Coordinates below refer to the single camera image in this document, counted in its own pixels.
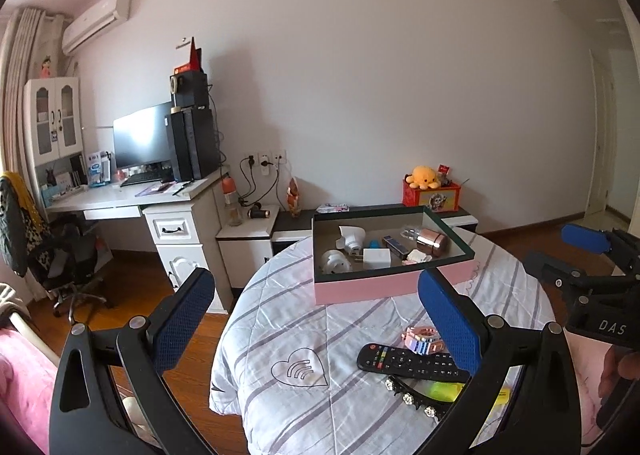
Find yellow highlighter marker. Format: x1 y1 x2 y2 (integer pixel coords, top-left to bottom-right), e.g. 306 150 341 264
425 381 511 406

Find black flower hair clip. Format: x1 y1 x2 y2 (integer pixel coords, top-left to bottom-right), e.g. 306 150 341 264
384 375 452 423

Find black remote control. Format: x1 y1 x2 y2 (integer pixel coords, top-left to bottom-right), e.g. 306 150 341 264
356 343 470 383

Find rose gold metal cup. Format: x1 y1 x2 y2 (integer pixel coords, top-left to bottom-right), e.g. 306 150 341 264
416 229 449 258

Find pink white block toy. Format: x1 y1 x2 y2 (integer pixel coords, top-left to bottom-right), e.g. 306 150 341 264
402 248 433 265

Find clear glass perfume bottle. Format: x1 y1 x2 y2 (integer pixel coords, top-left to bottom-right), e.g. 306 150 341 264
400 227 425 244

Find white round night light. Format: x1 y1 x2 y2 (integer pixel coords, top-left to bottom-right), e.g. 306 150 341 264
320 249 352 275

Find white power adapter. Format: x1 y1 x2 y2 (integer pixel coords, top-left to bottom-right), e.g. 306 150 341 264
362 247 392 270

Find person's hand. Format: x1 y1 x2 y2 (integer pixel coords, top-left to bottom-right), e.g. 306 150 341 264
598 345 640 399

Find pink bedding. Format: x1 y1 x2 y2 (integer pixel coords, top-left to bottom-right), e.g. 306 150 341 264
1 328 58 454

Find white door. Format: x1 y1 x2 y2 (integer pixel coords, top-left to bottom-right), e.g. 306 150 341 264
585 54 616 217

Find red cartoon storage box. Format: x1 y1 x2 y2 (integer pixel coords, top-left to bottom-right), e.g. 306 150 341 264
402 182 461 212

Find orange octopus plush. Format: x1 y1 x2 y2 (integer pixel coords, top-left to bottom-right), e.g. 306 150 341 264
405 165 440 190

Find black office chair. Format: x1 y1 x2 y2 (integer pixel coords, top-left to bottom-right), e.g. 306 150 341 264
1 171 113 323

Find pink and green box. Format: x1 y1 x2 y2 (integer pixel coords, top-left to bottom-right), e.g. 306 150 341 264
311 206 478 305

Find white striped quilted tablecloth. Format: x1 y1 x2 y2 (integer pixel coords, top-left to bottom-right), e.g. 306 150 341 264
208 226 559 455

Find white desk with drawers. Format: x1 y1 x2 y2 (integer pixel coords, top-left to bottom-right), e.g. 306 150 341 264
46 167 233 314

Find low black white tv stand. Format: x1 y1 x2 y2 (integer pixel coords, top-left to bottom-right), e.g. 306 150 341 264
214 204 478 291

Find black keyboard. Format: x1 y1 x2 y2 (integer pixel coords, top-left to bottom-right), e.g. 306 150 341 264
120 169 174 188

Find anatomy model figurine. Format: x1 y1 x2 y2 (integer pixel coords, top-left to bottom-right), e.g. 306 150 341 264
286 177 302 218

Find orange cap water bottle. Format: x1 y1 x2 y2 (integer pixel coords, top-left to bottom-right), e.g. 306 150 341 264
221 175 243 227

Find black computer monitor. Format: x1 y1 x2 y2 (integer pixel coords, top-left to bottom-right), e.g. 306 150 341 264
113 102 172 169

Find black computer tower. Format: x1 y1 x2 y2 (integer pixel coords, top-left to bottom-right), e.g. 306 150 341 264
165 108 222 182

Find white glass door cabinet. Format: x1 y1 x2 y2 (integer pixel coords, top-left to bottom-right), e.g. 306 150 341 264
23 77 87 205

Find black boxes stack on tower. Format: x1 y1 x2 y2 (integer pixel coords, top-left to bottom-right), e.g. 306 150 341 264
169 37 208 108

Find doll figure on cabinet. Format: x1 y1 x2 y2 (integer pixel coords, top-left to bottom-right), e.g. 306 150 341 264
40 56 54 78

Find beige window curtain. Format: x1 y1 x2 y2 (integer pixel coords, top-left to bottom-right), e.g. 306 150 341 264
1 7 66 175

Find white wall power sockets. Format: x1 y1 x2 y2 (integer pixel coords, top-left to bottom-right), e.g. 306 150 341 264
243 149 286 169

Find white wall air conditioner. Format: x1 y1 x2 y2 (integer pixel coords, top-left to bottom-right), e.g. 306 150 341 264
62 0 131 56

